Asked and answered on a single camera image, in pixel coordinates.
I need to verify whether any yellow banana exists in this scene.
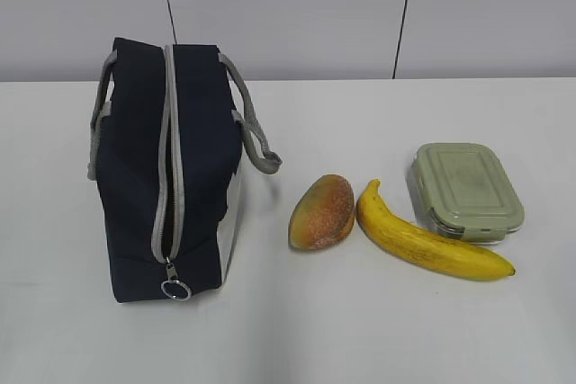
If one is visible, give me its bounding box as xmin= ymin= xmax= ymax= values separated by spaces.
xmin=356 ymin=179 xmax=516 ymax=281

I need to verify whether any green lidded glass container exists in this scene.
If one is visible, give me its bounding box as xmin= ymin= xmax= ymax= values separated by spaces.
xmin=406 ymin=143 xmax=525 ymax=246

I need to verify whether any orange yellow mango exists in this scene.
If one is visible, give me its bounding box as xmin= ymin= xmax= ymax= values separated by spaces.
xmin=288 ymin=174 xmax=355 ymax=251

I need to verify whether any navy insulated lunch bag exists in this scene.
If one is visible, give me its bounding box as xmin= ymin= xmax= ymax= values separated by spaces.
xmin=87 ymin=38 xmax=282 ymax=303

